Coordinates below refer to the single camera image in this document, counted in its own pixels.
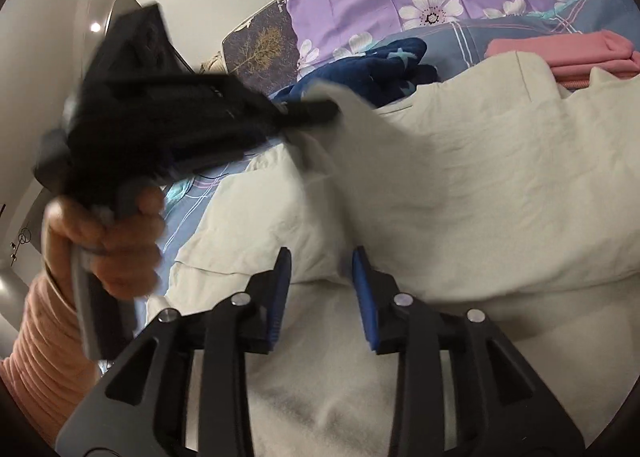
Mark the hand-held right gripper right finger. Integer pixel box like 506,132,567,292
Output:
351,246,586,457

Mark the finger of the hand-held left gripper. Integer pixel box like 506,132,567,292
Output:
272,99,342,132

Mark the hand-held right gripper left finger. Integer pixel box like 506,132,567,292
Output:
55,247,293,457

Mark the beige garment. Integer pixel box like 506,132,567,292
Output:
145,54,640,457

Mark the person's left forearm pink sleeve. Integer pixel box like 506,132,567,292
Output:
0,269,110,444

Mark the person's left hand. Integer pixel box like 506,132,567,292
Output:
47,184,168,302

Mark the navy star print cloth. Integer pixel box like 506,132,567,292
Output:
272,37,442,110

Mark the dark tree print pillow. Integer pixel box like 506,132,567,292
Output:
221,0,302,78

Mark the blue striped blanket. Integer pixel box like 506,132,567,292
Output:
160,0,640,263

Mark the pink folded cloth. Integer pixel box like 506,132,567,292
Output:
484,29,640,90

